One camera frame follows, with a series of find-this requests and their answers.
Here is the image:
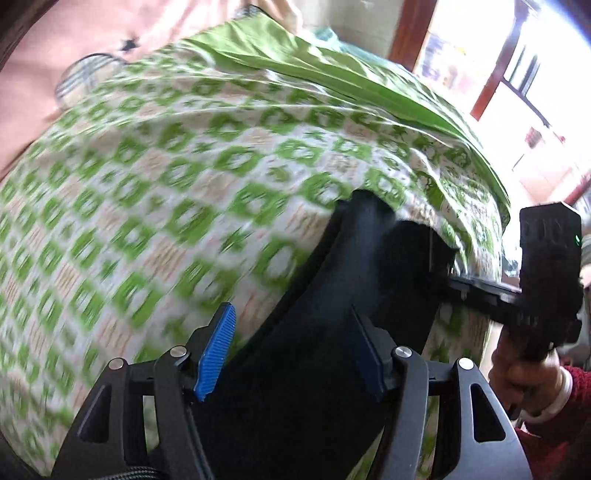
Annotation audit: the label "dark navy pants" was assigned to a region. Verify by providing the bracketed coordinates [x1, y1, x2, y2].
[197, 190, 456, 479]

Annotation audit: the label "right hand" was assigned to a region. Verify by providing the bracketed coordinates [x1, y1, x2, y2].
[489, 327, 563, 414]

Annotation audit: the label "green white patterned bedsheet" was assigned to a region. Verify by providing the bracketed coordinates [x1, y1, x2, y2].
[1, 15, 509, 474]

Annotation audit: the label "pink cartoon print quilt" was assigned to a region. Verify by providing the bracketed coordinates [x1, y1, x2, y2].
[0, 0, 297, 181]

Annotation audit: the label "black camera box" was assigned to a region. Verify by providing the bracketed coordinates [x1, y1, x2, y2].
[520, 202, 582, 320]

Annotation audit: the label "red wooden window frame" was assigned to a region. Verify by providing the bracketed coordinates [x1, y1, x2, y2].
[471, 1, 566, 148]

